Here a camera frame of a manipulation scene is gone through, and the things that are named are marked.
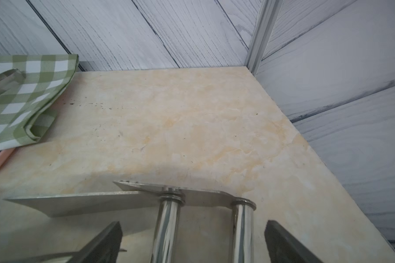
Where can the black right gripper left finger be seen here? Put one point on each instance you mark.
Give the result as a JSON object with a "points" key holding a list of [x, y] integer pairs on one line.
{"points": [[104, 248]]}

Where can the green checkered cloth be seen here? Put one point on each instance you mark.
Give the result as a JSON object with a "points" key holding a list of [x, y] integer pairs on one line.
{"points": [[29, 85]]}

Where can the steel hoe blue handle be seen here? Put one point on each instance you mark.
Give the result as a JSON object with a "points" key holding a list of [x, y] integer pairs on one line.
{"points": [[241, 241], [99, 202]]}

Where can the aluminium corner post right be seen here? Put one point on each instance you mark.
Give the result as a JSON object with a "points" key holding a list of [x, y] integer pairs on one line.
{"points": [[266, 19]]}

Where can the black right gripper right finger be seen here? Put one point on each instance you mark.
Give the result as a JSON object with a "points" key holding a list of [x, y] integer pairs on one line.
{"points": [[283, 247]]}

